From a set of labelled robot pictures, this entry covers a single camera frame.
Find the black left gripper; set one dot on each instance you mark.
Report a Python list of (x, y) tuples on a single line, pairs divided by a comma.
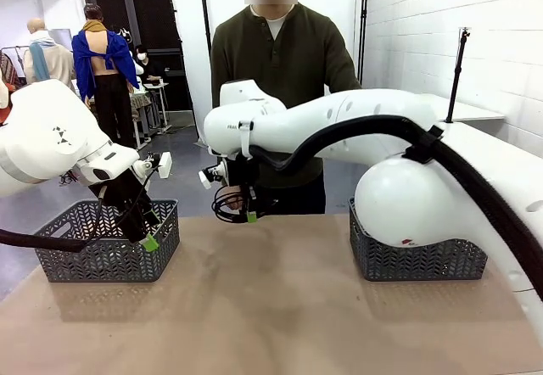
[(125, 194)]

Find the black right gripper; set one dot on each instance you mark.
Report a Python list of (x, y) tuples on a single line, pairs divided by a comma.
[(244, 173)]

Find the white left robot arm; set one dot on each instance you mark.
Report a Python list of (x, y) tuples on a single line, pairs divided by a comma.
[(42, 137)]

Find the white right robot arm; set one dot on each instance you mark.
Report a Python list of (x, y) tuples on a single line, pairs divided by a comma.
[(339, 129)]

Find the person's right hand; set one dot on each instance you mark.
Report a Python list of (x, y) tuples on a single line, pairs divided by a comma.
[(231, 199)]

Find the grey plastic basket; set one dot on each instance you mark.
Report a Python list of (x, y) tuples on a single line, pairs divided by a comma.
[(424, 264), (106, 264)]

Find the white background desk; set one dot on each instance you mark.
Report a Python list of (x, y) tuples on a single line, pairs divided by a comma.
[(158, 85)]

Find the person in olive sweater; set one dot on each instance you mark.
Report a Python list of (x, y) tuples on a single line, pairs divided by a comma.
[(288, 61)]

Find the seated person with face mask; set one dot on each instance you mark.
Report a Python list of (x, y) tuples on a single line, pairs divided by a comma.
[(150, 71)]

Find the white photo backdrop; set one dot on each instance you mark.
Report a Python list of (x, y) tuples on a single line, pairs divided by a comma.
[(191, 52)]

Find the mannequin in blue shirt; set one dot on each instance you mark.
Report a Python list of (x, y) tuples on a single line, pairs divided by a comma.
[(87, 61)]

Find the mannequin in beige sweater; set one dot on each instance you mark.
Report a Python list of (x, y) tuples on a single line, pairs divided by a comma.
[(51, 65)]

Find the black partition panel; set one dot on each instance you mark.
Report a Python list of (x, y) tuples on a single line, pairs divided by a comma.
[(161, 23)]

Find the grey framed screen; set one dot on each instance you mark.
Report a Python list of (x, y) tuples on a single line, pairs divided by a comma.
[(63, 37)]

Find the figure in brown patterned clothes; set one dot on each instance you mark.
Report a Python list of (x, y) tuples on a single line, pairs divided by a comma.
[(6, 74)]

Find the black light stand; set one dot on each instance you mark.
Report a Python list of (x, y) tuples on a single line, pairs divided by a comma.
[(365, 10)]

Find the white table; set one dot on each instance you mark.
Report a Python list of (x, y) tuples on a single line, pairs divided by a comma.
[(475, 112), (509, 137)]

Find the black tripod stand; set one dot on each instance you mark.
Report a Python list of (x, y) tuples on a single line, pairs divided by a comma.
[(458, 74)]

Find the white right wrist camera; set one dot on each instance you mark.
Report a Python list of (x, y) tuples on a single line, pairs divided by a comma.
[(205, 180)]

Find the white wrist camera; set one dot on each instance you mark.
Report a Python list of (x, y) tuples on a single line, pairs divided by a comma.
[(164, 165), (205, 180)]

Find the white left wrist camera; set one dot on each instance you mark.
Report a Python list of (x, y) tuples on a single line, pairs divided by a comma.
[(164, 165)]

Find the black backdrop frame pole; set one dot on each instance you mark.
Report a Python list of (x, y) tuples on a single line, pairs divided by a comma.
[(205, 10)]

